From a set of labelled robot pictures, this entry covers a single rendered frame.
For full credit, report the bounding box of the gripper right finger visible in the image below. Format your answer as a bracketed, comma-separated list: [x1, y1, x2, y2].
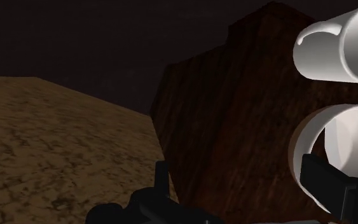
[299, 153, 358, 224]

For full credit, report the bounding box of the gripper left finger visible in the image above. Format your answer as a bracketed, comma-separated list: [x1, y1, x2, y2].
[85, 160, 225, 224]

